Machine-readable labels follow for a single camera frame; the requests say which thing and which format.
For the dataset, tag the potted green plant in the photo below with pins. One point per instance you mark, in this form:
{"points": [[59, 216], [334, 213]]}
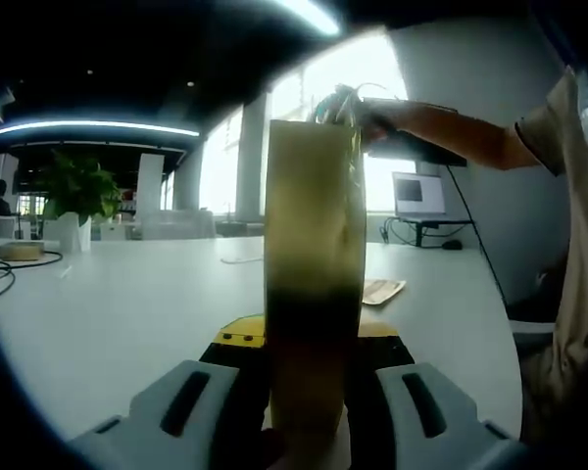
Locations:
{"points": [[78, 191]]}

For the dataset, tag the gold mask packet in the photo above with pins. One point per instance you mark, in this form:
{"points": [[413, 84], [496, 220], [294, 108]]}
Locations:
{"points": [[382, 293]]}

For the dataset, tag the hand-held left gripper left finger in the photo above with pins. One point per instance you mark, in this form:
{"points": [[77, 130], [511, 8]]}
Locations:
{"points": [[176, 416]]}

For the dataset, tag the gold mask box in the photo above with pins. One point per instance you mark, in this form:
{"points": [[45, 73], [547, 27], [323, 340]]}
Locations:
{"points": [[313, 220]]}

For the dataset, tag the dark flat monitor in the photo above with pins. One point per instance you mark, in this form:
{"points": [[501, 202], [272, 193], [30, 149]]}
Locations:
{"points": [[436, 155]]}

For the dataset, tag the bundle of mask packets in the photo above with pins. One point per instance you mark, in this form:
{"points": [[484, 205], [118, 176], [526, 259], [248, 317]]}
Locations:
{"points": [[323, 117]]}

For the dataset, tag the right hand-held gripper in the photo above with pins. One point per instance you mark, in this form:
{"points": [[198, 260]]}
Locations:
{"points": [[348, 103]]}

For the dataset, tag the person's left hand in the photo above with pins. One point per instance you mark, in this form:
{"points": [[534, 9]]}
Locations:
{"points": [[273, 450]]}

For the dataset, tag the black computer mouse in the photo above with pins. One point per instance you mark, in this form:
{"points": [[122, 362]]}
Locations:
{"points": [[453, 245]]}

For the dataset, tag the translucent storage box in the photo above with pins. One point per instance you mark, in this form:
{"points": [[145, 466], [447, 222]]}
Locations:
{"points": [[176, 224]]}

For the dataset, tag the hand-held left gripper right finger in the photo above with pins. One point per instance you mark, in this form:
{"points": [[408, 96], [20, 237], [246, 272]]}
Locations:
{"points": [[421, 421]]}

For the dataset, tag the small white stick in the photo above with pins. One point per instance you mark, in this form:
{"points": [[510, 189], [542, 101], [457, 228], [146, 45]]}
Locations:
{"points": [[66, 272]]}

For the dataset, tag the white office chair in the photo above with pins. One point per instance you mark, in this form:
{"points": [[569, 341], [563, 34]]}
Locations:
{"points": [[534, 325]]}

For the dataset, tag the black laptop stand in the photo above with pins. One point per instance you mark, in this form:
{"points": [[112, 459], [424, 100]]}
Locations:
{"points": [[436, 225]]}

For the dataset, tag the long ceiling light strip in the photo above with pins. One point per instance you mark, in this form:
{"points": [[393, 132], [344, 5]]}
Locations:
{"points": [[323, 17], [93, 126]]}

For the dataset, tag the person's beige shirt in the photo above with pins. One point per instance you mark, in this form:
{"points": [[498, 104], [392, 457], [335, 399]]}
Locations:
{"points": [[578, 245]]}

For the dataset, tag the white table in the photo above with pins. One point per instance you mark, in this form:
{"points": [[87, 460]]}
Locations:
{"points": [[127, 318]]}

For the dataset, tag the round tan box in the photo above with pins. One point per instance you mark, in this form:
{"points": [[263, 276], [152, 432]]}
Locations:
{"points": [[22, 250]]}

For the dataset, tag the open laptop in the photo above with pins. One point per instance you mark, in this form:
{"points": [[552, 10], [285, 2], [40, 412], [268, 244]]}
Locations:
{"points": [[419, 193]]}

